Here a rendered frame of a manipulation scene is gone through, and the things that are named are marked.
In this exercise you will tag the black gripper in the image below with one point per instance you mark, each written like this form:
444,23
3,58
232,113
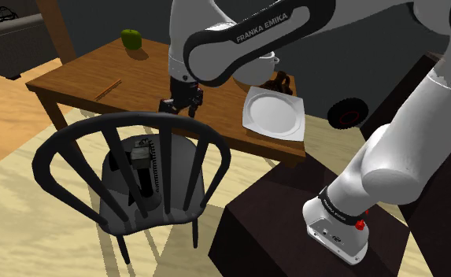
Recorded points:
182,92

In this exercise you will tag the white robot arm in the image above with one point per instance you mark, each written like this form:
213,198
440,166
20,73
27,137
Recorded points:
413,126

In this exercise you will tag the brown wooden table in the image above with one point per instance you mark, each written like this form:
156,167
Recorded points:
140,78

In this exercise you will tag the black spindle-back chair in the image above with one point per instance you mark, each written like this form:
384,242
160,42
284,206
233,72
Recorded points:
186,161

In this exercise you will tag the brown wooden stick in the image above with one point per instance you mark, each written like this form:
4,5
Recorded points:
108,89

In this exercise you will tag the green apple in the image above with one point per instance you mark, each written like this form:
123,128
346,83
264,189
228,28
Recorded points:
131,39

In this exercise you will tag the white square plate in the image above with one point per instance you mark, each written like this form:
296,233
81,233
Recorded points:
274,114

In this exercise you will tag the dark brown figure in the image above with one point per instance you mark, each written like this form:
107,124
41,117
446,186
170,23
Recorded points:
282,82

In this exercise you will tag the dark robot stand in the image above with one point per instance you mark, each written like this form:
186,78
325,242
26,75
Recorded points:
271,226

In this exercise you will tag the grey sofa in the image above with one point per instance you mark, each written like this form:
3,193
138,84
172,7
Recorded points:
12,46

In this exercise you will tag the pale beige rug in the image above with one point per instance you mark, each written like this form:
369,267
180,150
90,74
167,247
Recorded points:
18,230

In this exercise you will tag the brown wooden post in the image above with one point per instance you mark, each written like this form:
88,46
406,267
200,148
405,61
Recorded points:
58,30

